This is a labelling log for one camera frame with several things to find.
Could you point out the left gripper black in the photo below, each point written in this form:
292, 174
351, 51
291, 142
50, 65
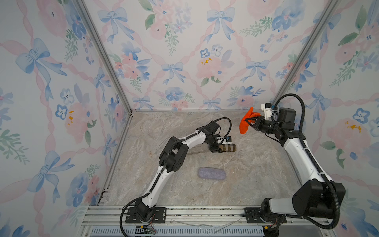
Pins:
216, 149

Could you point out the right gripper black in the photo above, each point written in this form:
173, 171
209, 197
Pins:
258, 124

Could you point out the orange microfiber cloth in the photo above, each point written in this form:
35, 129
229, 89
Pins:
249, 118

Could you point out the brown plaid eyeglass case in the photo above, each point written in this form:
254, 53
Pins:
227, 148

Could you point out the purple fabric eyeglass case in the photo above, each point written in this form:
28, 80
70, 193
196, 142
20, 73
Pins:
211, 173

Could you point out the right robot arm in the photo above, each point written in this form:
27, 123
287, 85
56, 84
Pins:
319, 198

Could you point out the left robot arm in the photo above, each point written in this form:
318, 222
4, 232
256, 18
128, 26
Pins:
171, 160

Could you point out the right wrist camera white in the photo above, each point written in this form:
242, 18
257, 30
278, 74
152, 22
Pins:
268, 111

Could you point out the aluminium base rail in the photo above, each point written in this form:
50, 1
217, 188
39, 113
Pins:
180, 221

